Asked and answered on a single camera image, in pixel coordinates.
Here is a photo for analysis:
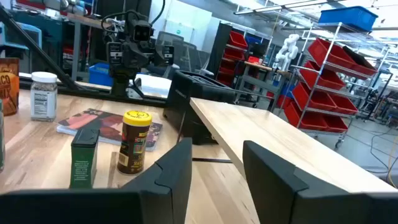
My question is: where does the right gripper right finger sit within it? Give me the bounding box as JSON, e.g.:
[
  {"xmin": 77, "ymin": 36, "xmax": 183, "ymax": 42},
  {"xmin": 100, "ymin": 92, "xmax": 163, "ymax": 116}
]
[{"xmin": 243, "ymin": 140, "xmax": 398, "ymax": 224}]

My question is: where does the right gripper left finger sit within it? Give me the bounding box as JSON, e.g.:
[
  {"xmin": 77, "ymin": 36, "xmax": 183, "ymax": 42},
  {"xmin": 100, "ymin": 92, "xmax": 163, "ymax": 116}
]
[{"xmin": 0, "ymin": 138, "xmax": 193, "ymax": 224}]

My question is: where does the brown labelled spice jar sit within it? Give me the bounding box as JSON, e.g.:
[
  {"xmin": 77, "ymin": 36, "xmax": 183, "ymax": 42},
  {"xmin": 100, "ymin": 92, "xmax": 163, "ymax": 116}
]
[{"xmin": 117, "ymin": 123, "xmax": 150, "ymax": 176}]

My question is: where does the green spice tin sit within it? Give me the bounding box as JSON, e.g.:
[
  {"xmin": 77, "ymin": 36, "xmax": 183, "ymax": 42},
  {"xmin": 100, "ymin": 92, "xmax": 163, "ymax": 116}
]
[{"xmin": 69, "ymin": 128, "xmax": 101, "ymax": 190}]

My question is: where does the white-lid glass spice jar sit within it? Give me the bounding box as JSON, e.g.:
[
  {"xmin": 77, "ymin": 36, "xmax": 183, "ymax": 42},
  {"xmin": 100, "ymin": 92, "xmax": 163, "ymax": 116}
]
[{"xmin": 30, "ymin": 72, "xmax": 58, "ymax": 123}]

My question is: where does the black shelf with red bins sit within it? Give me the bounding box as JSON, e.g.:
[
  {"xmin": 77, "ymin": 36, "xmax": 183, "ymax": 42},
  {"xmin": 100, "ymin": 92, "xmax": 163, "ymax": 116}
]
[{"xmin": 216, "ymin": 30, "xmax": 249, "ymax": 88}]

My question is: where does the blue storage crate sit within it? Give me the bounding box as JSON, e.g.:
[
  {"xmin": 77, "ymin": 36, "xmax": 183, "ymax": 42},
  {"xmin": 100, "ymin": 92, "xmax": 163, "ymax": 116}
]
[{"xmin": 88, "ymin": 63, "xmax": 114, "ymax": 87}]

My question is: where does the colourful magazine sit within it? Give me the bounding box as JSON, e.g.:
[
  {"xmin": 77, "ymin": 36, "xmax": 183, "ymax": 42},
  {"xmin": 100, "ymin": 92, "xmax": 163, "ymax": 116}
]
[{"xmin": 56, "ymin": 108, "xmax": 164, "ymax": 152}]

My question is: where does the black toaster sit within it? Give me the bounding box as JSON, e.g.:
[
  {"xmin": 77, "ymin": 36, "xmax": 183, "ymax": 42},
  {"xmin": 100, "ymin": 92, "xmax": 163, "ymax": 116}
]
[{"xmin": 162, "ymin": 70, "xmax": 237, "ymax": 146}]

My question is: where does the orange taco mix packet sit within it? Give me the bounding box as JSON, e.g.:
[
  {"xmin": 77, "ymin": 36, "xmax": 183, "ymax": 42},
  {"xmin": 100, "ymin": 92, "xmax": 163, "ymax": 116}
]
[{"xmin": 0, "ymin": 57, "xmax": 20, "ymax": 116}]

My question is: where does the blue plastic bin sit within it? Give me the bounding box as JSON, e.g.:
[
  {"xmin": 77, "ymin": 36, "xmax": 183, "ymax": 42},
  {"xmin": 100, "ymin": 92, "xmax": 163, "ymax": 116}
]
[{"xmin": 317, "ymin": 6, "xmax": 379, "ymax": 32}]

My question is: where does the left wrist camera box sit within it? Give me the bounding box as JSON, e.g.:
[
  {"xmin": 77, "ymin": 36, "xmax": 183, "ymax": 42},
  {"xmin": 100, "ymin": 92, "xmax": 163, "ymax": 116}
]
[{"xmin": 132, "ymin": 20, "xmax": 154, "ymax": 43}]

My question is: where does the black aluminium table frame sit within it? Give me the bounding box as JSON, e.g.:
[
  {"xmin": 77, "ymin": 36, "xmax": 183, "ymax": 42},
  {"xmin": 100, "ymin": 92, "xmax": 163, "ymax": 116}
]
[{"xmin": 0, "ymin": 2, "xmax": 170, "ymax": 108}]

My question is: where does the wire rack with red bins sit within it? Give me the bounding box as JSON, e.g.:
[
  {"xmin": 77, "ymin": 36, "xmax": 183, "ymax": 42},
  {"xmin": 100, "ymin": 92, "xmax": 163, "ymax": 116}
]
[{"xmin": 284, "ymin": 23, "xmax": 379, "ymax": 149}]

